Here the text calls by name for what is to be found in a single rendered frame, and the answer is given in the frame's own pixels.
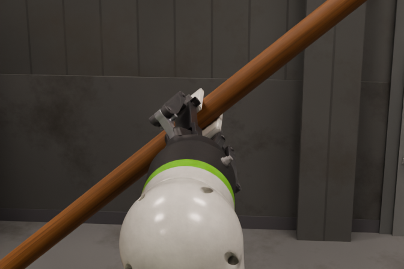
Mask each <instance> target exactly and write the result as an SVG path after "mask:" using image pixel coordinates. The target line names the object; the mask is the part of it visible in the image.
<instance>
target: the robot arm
mask: <svg viewBox="0 0 404 269"><path fill-rule="evenodd" d="M203 95H204V91H203V90H202V88H200V89H199V90H197V91H196V92H195V93H193V94H192V95H189V94H188V95H187V96H185V95H184V93H182V92H181V91H179V92H178V93H177V94H176V95H174V96H173V97H172V98H170V99H169V100H168V101H167V102H166V103H164V105H163V106H162V108H161V109H159V110H158V111H157V112H156V113H155V114H154V115H152V116H151V117H150V118H149V120H150V123H151V124H152V125H154V126H155V127H159V128H160V129H161V130H162V129H164V130H165V132H166V134H165V143H166V146H165V148H164V149H162V150H161V151H160V152H159V153H158V154H157V155H156V157H155V158H154V159H153V161H152V162H151V164H150V167H149V169H148V173H147V177H146V180H145V183H144V187H143V190H142V194H141V197H140V198H139V199H138V200H137V201H136V202H135V203H134V204H133V205H132V206H131V208H130V209H129V211H128V212H127V214H126V217H125V218H124V221H123V224H122V226H121V231H120V238H119V250H120V258H121V262H122V264H123V268H124V269H245V266H244V254H243V233H242V228H241V225H240V221H239V219H238V217H237V215H236V213H235V211H234V208H235V194H237V193H238V192H239V191H241V190H242V189H241V187H240V184H239V181H238V179H237V170H236V158H235V152H234V149H233V148H232V147H231V146H225V144H224V142H225V137H224V136H223V135H224V134H223V131H222V130H221V125H222V116H223V114H222V115H220V116H219V117H218V118H217V119H215V120H214V121H213V122H211V123H210V124H209V125H208V126H206V127H205V128H204V129H200V127H199V126H198V121H197V113H198V112H199V111H200V110H201V108H202V104H203ZM174 120H175V126H174Z"/></svg>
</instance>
